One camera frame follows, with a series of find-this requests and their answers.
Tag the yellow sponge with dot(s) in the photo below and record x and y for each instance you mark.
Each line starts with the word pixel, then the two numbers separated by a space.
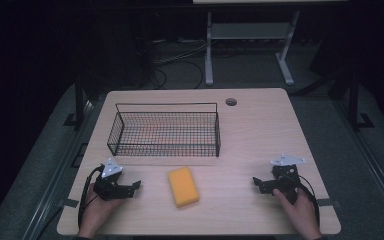
pixel 183 186

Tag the white metal desk frame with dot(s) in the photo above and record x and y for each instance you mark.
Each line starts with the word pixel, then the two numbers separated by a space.
pixel 250 30

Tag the black metal stand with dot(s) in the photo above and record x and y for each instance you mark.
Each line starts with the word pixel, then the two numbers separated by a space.
pixel 79 100
pixel 355 100

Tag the person's left hand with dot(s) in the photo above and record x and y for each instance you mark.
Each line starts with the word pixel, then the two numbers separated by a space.
pixel 96 210

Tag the person's right hand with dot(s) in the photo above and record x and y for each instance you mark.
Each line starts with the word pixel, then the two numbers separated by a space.
pixel 298 211

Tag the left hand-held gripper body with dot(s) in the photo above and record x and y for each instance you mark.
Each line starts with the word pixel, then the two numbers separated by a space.
pixel 110 181

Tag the aluminium floor rail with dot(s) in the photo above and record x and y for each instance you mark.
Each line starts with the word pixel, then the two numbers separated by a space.
pixel 58 166
pixel 370 160

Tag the grey tape strip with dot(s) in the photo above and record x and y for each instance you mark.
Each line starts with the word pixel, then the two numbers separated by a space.
pixel 68 203
pixel 328 202

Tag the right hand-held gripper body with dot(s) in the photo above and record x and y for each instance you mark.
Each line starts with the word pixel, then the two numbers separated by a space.
pixel 285 176

